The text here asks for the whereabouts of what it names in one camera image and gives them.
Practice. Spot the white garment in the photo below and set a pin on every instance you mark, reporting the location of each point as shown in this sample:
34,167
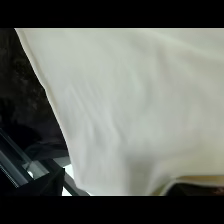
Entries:
133,106

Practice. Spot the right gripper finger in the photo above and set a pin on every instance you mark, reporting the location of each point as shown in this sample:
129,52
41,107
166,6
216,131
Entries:
48,186

